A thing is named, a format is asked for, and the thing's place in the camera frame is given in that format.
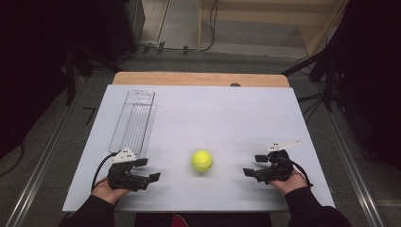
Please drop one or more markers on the black curtain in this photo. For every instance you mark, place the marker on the black curtain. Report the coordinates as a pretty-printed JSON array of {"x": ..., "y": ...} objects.
[
  {"x": 34, "y": 63},
  {"x": 372, "y": 78}
]

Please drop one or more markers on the clear plastic tray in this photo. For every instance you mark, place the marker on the clear plastic tray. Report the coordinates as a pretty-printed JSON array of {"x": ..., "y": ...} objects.
[{"x": 134, "y": 124}]

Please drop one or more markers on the person's right hand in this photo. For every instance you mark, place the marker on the person's right hand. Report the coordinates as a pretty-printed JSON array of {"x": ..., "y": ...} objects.
[{"x": 291, "y": 184}]

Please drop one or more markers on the metal floor rail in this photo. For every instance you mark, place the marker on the metal floor rail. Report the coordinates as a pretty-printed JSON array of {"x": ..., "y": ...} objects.
[
  {"x": 350, "y": 157},
  {"x": 41, "y": 167}
]

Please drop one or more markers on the white board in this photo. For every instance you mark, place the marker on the white board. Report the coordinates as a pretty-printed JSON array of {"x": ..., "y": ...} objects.
[{"x": 220, "y": 126}]

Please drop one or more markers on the wooden table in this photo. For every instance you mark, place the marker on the wooden table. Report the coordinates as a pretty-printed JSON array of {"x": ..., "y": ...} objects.
[{"x": 189, "y": 78}]

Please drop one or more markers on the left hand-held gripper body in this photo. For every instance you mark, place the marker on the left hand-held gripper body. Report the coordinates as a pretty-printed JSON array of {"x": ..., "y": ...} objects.
[{"x": 121, "y": 176}]

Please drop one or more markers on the wooden platform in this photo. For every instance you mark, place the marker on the wooden platform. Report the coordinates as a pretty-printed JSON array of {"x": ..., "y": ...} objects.
[{"x": 261, "y": 22}]

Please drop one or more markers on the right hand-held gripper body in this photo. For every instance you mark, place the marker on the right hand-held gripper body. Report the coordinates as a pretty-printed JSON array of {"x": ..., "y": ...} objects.
[{"x": 277, "y": 167}]

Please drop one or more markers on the person's left hand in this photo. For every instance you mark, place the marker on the person's left hand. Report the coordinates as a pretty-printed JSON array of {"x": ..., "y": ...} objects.
[{"x": 107, "y": 192}]

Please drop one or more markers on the black stand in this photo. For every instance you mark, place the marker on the black stand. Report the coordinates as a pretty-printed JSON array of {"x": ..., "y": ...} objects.
[
  {"x": 324, "y": 72},
  {"x": 71, "y": 75}
]

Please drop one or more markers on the yellow tennis ball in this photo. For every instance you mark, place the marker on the yellow tennis ball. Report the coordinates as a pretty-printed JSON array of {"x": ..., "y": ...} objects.
[{"x": 201, "y": 160}]

